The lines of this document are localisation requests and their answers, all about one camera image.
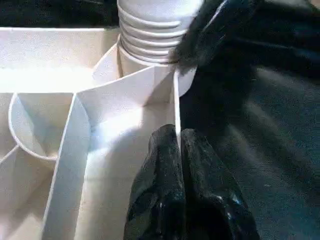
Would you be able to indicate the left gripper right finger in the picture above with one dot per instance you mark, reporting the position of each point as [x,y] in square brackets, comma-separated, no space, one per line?
[210,200]

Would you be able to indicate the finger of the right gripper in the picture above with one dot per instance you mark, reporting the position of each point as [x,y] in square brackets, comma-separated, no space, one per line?
[205,37]

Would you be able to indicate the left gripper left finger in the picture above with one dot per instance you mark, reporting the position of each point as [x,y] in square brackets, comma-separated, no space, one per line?
[160,195]

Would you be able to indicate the white plastic table leg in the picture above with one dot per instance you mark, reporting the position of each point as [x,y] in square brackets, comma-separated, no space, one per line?
[155,32]

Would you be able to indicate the white plastic table top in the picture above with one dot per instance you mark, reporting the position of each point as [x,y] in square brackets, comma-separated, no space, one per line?
[112,100]

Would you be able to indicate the black plastic mat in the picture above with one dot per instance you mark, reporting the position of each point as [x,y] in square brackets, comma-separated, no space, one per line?
[262,137]

